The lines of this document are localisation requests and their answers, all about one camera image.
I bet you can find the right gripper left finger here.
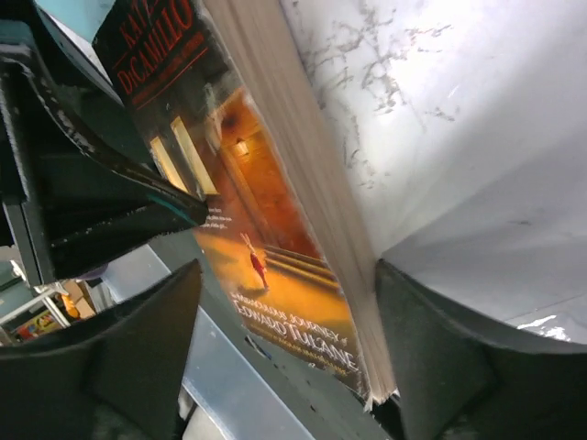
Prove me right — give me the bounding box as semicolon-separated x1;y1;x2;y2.
1;260;202;439

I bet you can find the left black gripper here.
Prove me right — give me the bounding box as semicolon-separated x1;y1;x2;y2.
1;1;208;285

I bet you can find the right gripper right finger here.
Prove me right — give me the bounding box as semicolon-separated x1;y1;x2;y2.
375;260;586;439

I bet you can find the dark orange glossy book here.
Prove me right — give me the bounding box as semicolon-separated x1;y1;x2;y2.
92;1;394;403

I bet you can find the teal plastic file folder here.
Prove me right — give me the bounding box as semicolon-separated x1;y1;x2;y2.
37;0;115;42

